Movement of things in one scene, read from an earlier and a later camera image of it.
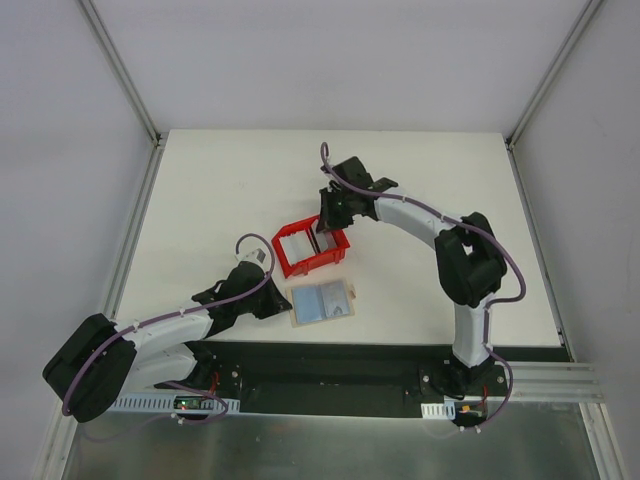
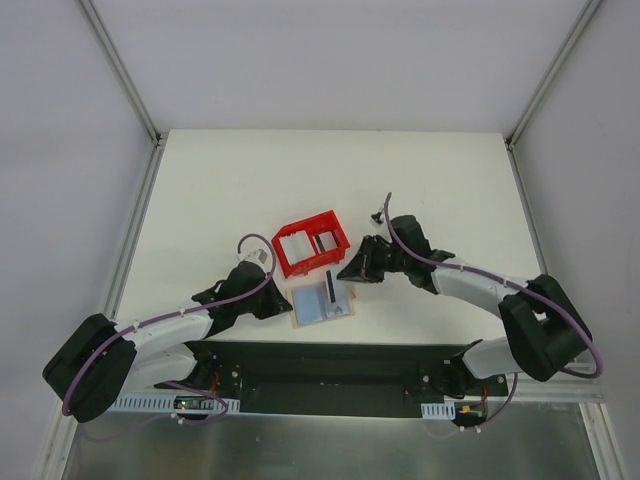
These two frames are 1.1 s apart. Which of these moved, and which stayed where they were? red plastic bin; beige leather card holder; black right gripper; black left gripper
Moved: black right gripper
Stayed: red plastic bin; black left gripper; beige leather card holder
